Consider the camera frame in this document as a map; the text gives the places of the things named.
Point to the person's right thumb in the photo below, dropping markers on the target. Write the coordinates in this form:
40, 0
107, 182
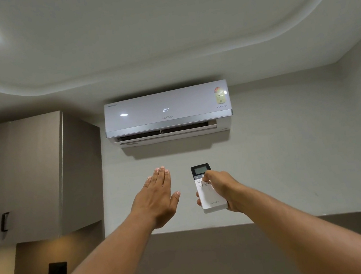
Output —
210, 175

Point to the white wall air conditioner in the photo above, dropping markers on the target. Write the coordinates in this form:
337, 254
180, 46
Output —
163, 110

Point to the person's left thumb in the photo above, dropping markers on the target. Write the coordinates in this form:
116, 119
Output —
175, 200

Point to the person's left middle finger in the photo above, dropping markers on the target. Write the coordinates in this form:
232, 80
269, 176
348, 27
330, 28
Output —
162, 179

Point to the person's right forearm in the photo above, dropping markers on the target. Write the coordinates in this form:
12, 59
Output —
314, 233

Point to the person's right hand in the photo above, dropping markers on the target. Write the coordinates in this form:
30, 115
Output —
228, 190

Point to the white air conditioner remote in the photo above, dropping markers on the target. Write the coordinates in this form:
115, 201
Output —
209, 196

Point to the black wall socket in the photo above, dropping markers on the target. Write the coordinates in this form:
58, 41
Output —
57, 269

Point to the person's left little finger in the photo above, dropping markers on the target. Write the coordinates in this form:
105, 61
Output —
148, 185

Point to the grey wall cabinet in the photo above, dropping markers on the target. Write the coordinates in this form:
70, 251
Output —
28, 176

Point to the person's left hand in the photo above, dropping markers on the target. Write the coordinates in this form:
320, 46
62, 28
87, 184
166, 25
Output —
155, 205

